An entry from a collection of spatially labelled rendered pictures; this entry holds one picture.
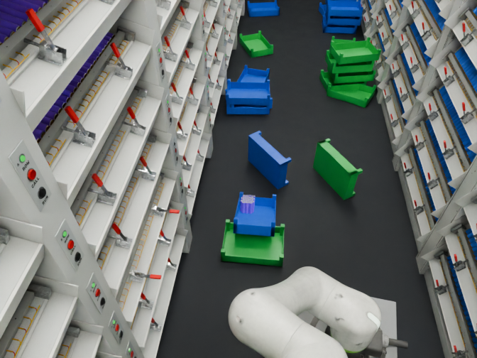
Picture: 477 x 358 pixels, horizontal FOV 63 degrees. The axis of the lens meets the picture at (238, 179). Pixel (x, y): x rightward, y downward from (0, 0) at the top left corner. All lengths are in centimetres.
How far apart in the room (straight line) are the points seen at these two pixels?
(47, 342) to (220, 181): 160
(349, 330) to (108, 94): 92
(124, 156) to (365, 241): 138
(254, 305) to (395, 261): 130
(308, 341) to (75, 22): 80
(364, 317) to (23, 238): 90
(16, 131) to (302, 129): 219
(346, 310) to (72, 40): 98
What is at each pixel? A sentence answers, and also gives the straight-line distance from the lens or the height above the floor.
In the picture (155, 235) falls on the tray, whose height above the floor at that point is 53.
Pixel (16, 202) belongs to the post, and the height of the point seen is 121.
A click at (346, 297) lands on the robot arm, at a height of 58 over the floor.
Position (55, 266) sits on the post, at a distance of 80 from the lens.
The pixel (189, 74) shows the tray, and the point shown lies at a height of 73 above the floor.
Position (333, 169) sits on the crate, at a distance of 222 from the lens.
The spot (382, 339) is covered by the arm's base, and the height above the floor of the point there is 39.
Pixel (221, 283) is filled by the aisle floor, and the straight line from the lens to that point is 188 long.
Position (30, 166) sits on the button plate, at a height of 123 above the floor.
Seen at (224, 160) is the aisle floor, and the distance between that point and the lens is 241.
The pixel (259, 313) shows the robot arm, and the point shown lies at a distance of 87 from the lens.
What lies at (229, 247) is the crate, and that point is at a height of 0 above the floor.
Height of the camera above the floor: 165
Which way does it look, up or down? 46 degrees down
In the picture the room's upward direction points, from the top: straight up
